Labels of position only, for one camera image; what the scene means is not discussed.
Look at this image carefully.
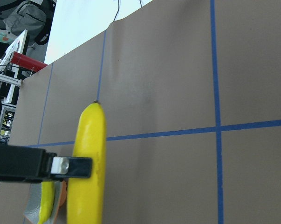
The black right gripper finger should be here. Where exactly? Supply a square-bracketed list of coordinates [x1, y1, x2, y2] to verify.
[0, 144, 93, 183]

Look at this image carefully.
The yellow-green banana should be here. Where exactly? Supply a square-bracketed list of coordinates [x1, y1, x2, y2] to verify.
[38, 182, 55, 224]

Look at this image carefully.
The yellow banana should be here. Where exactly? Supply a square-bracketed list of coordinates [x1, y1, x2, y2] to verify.
[67, 101, 106, 224]

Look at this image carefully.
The grey square plate orange rim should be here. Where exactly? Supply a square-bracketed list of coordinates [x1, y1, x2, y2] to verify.
[23, 181, 67, 224]

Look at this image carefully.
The red cylinder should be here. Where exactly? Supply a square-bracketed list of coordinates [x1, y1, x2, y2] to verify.
[10, 51, 47, 72]

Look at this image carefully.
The grey backpack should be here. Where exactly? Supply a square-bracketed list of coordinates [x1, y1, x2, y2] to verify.
[3, 0, 55, 45]

